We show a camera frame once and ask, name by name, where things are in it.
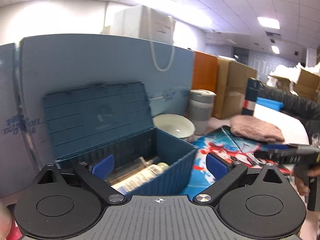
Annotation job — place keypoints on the dark ribbed jacket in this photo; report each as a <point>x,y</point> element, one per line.
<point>295,102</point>

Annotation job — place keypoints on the blue plastic storage box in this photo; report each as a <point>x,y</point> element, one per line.
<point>100,120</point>

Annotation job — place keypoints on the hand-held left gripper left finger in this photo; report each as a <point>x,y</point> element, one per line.
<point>105,166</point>

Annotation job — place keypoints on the dark bottle with striped label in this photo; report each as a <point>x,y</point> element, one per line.
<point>251,97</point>

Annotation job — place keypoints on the cardboard box with white packing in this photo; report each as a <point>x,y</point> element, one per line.
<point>305,80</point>

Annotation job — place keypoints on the dark door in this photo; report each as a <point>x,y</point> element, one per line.
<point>240,55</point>

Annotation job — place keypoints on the white printed bottle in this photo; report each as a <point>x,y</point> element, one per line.
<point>140,177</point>

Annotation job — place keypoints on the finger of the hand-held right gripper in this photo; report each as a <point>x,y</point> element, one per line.
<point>270,153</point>

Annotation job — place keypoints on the colourful printed mat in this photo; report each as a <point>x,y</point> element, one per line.
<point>220,145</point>

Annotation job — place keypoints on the person's right hand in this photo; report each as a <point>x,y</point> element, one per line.
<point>315,172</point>

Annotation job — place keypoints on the clear plastic tube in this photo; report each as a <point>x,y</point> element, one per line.
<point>132,166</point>

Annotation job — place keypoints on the blue plastic bin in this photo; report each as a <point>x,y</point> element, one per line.
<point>271,103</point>

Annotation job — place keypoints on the tall cardboard box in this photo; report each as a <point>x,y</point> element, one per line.
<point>232,87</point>

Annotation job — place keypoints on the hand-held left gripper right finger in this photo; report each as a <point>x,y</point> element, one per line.
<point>215,166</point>

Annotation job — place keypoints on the pink knitted cloth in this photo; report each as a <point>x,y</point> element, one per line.
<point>257,128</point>

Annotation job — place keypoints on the white ceramic bowl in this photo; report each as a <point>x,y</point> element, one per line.
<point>172,126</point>

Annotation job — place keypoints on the blue foam partition boards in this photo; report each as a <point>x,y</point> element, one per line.
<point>100,60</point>

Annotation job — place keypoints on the orange box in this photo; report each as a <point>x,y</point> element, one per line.
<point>205,72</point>

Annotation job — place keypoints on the clear glass object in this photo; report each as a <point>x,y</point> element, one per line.
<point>316,141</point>

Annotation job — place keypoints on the ceiling light panel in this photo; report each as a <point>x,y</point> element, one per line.
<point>268,23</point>
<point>275,49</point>

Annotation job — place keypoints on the large blue paper bag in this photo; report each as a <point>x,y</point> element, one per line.
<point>10,130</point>

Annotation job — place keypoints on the grey lidded cup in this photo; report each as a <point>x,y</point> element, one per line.
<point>200,112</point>

